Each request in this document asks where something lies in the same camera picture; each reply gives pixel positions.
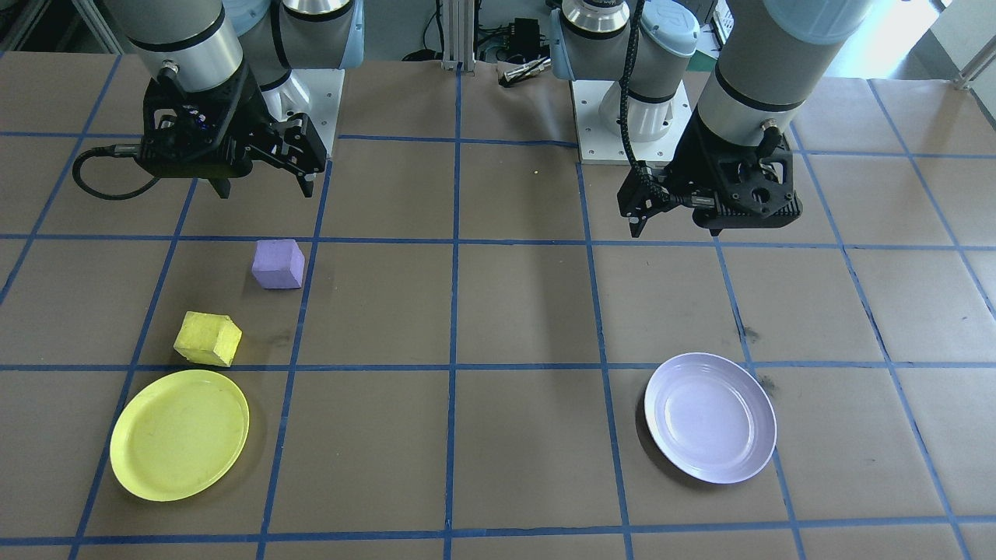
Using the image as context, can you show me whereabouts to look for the purple foam block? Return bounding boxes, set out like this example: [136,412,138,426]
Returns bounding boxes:
[251,239,306,290]

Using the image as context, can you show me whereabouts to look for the yellow foam block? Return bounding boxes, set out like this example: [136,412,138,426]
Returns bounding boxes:
[173,311,243,368]

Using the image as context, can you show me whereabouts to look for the purple plastic plate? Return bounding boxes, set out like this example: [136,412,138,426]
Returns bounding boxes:
[644,352,778,485]

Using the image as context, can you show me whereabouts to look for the small black electronics box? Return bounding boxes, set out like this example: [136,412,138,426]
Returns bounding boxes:
[510,17,545,50]

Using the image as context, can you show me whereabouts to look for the yellow plastic plate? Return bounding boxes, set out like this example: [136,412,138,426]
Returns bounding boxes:
[110,369,251,502]

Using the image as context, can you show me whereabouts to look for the aluminium bar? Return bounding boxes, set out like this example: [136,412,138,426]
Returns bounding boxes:
[956,47,996,91]

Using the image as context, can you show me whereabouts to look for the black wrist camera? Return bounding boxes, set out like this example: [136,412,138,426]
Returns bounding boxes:
[134,140,258,181]
[689,191,804,232]

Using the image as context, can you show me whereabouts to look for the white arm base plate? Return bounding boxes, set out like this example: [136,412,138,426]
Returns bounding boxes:
[570,78,693,165]
[292,68,346,160]

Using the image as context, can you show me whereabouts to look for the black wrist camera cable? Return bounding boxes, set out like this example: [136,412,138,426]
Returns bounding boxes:
[72,143,160,201]

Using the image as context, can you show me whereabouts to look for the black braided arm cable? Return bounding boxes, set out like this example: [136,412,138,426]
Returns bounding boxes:
[626,0,697,208]

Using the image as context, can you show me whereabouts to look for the silver metal cable connector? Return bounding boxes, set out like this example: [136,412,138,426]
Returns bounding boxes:
[500,58,552,87]

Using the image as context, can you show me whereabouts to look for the aluminium upright frame post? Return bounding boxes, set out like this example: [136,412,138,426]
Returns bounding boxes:
[440,0,477,73]

